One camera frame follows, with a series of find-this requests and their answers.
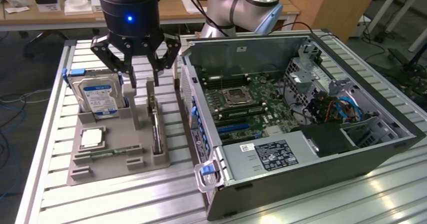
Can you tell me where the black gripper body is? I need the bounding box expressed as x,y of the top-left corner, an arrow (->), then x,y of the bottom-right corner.
98,0 -> 167,58

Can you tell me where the graphics card with metal bracket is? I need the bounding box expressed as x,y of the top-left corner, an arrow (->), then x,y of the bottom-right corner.
146,77 -> 167,157

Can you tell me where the white box with label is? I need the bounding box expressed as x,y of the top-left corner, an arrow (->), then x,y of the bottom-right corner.
90,0 -> 107,14

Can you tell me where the wooden desk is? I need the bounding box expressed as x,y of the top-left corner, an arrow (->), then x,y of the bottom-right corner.
0,0 -> 302,32

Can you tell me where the white box with round dish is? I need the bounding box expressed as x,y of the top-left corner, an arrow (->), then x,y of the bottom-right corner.
63,0 -> 94,17

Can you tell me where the hard disk in blue carrier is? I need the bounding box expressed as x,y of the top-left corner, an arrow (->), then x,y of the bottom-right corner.
61,68 -> 126,121

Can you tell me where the white paper sheet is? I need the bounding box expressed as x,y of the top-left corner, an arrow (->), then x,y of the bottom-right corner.
181,0 -> 210,15

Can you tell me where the black chair base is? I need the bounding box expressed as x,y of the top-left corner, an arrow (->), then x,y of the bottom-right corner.
19,29 -> 70,59

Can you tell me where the black and white box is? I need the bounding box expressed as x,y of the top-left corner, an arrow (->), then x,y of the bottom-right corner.
34,0 -> 63,13

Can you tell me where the metal CPU socket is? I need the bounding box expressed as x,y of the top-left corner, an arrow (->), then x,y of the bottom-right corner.
223,86 -> 258,108

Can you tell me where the white paper card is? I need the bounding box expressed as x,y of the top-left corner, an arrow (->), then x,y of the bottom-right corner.
5,6 -> 31,14

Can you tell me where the silver CPU chip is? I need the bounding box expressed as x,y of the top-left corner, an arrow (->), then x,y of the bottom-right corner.
81,129 -> 105,149

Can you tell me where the blue expansion slot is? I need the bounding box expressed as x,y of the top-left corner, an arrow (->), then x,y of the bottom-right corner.
215,123 -> 251,134

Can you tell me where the green motherboard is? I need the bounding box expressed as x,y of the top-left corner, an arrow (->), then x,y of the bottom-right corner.
199,72 -> 303,145

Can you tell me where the perforated metal disk bay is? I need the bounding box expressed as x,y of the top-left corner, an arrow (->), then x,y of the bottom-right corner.
285,56 -> 335,106

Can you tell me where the silver chipset heatsink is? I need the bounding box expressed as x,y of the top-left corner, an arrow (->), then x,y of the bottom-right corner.
265,126 -> 290,137

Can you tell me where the gray plastic parts rack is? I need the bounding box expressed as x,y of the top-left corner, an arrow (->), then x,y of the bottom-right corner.
66,82 -> 178,187

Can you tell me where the gray power supply unit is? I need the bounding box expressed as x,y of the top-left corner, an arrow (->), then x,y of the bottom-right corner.
221,130 -> 322,183

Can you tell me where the wooden cabinet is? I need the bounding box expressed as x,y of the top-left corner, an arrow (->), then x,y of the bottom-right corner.
277,0 -> 385,43

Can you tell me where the black plastic cover box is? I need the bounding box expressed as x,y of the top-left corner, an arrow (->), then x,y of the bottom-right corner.
298,122 -> 361,158

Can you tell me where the black open PC case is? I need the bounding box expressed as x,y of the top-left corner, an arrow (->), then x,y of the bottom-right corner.
173,32 -> 427,222

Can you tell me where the black floor stand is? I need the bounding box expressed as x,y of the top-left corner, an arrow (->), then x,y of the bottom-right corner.
386,47 -> 427,97

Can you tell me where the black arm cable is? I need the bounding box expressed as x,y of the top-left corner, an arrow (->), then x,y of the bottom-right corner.
185,0 -> 211,20

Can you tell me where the blue floor cable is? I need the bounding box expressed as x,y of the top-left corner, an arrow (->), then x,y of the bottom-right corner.
0,101 -> 27,200

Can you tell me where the blue data wire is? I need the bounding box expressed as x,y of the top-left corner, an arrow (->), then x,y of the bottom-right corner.
335,96 -> 365,123

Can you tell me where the white metal desk frame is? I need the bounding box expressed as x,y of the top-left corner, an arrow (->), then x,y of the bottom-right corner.
363,0 -> 427,52

